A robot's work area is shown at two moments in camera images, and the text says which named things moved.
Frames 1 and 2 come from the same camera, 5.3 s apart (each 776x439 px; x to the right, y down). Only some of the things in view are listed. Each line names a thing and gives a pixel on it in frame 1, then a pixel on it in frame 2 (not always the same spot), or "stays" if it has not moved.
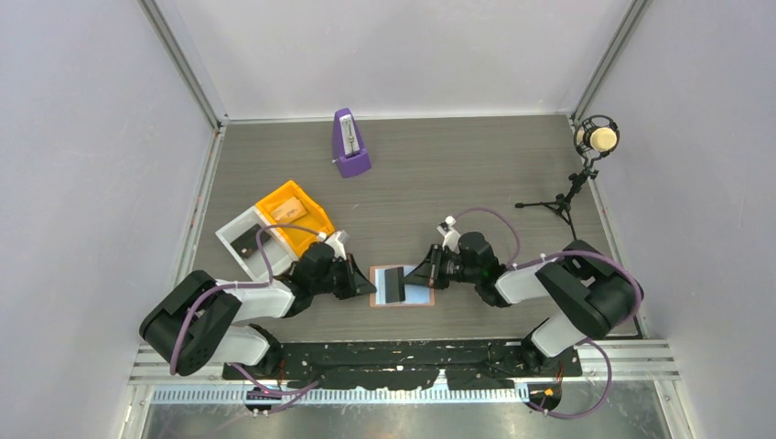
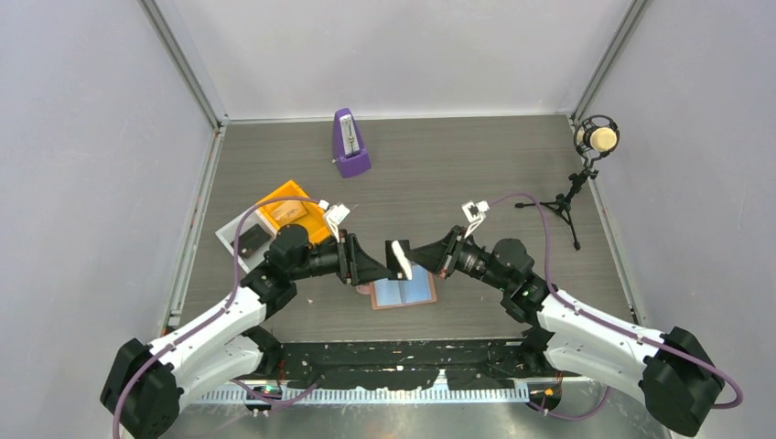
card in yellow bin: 288,210 stays
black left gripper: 355,284 to 354,266
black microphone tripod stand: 562,203 stays
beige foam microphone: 601,139 stays
